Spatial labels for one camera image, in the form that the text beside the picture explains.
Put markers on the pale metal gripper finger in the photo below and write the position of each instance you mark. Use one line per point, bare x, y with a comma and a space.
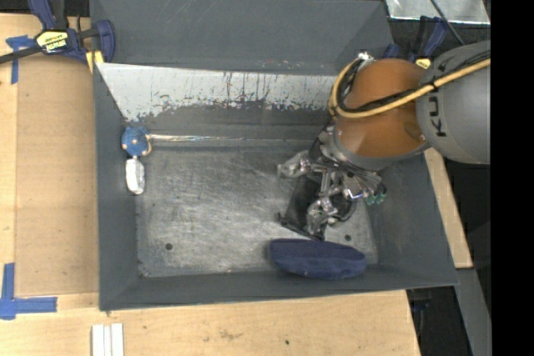
315, 221
330, 210

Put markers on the black flat case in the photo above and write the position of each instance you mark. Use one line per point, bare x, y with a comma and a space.
298, 202

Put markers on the dark blue cloth pouch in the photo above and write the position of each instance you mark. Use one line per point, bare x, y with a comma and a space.
317, 259

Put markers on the clear crumpled plastic piece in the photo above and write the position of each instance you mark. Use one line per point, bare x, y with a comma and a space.
292, 167

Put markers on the grey metal bin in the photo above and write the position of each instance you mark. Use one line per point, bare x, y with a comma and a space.
217, 221

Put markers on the white plastic packet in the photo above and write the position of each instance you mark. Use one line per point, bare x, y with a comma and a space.
135, 176

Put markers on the blue round toy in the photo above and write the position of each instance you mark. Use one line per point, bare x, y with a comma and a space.
134, 141

